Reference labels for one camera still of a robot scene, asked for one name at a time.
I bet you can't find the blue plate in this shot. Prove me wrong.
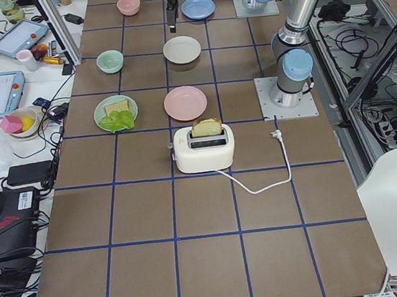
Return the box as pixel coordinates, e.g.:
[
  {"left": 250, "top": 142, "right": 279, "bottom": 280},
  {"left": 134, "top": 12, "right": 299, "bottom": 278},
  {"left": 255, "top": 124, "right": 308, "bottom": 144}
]
[{"left": 181, "top": 0, "right": 216, "bottom": 20}]

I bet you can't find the pink plate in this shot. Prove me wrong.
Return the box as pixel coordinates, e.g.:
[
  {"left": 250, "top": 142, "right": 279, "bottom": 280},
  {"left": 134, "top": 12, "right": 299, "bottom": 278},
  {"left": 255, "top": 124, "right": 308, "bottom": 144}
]
[{"left": 163, "top": 86, "right": 207, "bottom": 122}]

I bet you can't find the cream white plate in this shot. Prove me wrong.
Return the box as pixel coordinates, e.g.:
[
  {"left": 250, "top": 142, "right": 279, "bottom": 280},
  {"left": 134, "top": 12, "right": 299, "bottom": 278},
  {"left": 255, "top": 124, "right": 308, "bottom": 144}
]
[{"left": 163, "top": 36, "right": 201, "bottom": 65}]

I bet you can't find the pink bowl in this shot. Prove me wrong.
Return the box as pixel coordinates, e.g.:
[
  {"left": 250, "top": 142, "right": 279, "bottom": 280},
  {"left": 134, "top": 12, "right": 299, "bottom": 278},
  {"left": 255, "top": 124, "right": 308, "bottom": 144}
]
[{"left": 117, "top": 0, "right": 141, "bottom": 17}]

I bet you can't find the green bowl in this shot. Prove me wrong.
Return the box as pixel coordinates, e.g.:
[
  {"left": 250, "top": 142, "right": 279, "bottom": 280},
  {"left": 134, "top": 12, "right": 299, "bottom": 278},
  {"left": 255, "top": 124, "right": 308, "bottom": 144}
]
[{"left": 96, "top": 50, "right": 124, "bottom": 74}]

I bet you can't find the bread slice on plate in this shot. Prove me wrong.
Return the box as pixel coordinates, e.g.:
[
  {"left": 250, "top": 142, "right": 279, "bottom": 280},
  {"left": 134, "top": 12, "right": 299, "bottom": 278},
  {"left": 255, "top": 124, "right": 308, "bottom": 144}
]
[{"left": 104, "top": 99, "right": 130, "bottom": 116}]

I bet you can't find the bread slice in toaster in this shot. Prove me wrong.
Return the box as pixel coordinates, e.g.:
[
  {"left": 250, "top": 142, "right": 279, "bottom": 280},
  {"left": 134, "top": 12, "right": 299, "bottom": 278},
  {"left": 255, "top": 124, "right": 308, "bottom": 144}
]
[{"left": 191, "top": 118, "right": 222, "bottom": 138}]

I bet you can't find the green lettuce leaf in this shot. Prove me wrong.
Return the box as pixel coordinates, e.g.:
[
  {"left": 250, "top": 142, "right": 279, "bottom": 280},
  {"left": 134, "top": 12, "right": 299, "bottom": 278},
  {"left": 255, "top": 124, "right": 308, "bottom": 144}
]
[{"left": 99, "top": 110, "right": 134, "bottom": 133}]

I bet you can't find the green plate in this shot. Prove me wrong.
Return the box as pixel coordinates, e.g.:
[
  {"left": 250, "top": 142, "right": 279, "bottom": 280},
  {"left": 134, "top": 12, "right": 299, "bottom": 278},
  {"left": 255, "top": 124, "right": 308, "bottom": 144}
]
[{"left": 93, "top": 95, "right": 138, "bottom": 130}]

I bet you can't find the white toaster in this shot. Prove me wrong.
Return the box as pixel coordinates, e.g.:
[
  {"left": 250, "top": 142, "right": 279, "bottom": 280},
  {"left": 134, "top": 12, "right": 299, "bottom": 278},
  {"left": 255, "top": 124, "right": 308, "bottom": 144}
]
[{"left": 173, "top": 124, "right": 235, "bottom": 174}]

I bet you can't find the far blue teach pendant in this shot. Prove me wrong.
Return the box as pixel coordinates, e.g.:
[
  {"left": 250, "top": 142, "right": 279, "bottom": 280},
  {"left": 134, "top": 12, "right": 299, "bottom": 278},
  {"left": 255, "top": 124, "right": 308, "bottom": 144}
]
[{"left": 0, "top": 19, "right": 49, "bottom": 58}]

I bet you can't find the white cup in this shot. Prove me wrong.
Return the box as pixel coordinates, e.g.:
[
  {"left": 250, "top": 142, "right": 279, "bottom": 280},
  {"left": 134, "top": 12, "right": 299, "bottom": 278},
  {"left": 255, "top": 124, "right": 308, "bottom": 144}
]
[{"left": 15, "top": 49, "right": 39, "bottom": 71}]

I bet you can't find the green glass jar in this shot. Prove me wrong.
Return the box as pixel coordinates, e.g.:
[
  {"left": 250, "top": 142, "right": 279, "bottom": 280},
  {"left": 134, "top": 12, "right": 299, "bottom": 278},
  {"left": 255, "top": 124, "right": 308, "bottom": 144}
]
[{"left": 0, "top": 0, "right": 25, "bottom": 24}]

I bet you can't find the cream bowl with toys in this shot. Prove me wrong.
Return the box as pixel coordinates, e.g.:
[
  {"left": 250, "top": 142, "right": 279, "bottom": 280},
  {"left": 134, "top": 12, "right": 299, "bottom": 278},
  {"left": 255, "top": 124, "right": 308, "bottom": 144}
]
[{"left": 9, "top": 106, "right": 40, "bottom": 139}]

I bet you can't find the yellow toy fruit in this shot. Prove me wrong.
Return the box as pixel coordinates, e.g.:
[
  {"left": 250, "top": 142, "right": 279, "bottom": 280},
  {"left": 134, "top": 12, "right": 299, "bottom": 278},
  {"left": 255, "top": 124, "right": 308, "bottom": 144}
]
[{"left": 21, "top": 116, "right": 36, "bottom": 132}]

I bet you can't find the pink toy block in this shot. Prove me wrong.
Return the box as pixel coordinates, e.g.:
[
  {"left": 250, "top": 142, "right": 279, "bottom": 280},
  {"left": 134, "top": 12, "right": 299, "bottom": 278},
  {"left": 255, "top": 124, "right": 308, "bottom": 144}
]
[{"left": 1, "top": 115, "right": 23, "bottom": 134}]

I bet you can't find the black power brick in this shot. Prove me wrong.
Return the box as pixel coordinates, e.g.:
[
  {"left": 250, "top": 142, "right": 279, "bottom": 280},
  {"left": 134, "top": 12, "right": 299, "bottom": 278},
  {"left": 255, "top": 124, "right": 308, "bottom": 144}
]
[{"left": 6, "top": 160, "right": 52, "bottom": 186}]

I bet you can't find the black laptop computer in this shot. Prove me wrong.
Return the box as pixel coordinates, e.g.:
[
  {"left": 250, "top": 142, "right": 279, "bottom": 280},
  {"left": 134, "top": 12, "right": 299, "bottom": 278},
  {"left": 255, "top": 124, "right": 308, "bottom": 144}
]
[{"left": 0, "top": 186, "right": 40, "bottom": 262}]

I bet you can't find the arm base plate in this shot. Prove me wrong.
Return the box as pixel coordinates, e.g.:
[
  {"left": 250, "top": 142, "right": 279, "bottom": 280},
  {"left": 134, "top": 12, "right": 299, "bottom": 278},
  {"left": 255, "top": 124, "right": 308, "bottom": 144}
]
[
  {"left": 232, "top": 0, "right": 280, "bottom": 18},
  {"left": 254, "top": 77, "right": 319, "bottom": 121}
]

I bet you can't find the aluminium frame post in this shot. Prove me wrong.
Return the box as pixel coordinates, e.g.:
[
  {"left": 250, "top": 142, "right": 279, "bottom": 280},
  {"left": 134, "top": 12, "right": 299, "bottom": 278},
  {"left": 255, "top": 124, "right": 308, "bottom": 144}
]
[{"left": 35, "top": 0, "right": 83, "bottom": 66}]

